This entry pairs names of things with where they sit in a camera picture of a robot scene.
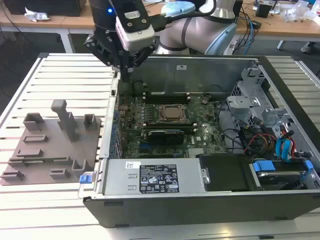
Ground clear plastic bags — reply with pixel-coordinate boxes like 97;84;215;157
286;1;312;22

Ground green motherboard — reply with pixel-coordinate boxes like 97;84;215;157
116;94;232;160

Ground blue flat wire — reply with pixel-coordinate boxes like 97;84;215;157
275;136;298;161

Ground black box on desk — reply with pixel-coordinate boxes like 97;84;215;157
4;0;85;16

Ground hard disk in blue carrier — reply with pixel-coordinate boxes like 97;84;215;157
249;160;314;192

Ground grey power supply unit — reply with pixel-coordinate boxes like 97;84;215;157
99;158;201;197

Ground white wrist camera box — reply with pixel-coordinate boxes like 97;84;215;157
115;0;156;51

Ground silver CPU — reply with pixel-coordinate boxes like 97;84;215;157
163;106;184;120

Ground silver drive cage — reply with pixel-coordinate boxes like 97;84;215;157
226;59;301;157

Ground silver finned heatsink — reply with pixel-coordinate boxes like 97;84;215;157
186;148;206;158

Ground crumpled white plastic wrap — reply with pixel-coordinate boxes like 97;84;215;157
24;6;51;22

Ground black plastic shroud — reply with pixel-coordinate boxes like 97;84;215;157
196;154;252;193

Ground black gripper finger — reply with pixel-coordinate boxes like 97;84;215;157
126;44;156;74
83;34;126;73

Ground orange and yellow wire bundle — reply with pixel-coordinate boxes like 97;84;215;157
251;134;277;152

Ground metal socket cover frame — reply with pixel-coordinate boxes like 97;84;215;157
158;103;188;123

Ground black PC case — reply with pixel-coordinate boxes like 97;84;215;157
83;54;320;229

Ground green RAM stick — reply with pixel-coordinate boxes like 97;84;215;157
22;159;70;167

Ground blue release latch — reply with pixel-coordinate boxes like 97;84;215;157
78;174;91;186

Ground wooden desk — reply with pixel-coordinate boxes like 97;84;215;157
234;4;320;37
0;3;166;35

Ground grey parts rack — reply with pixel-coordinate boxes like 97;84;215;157
0;99;104;187

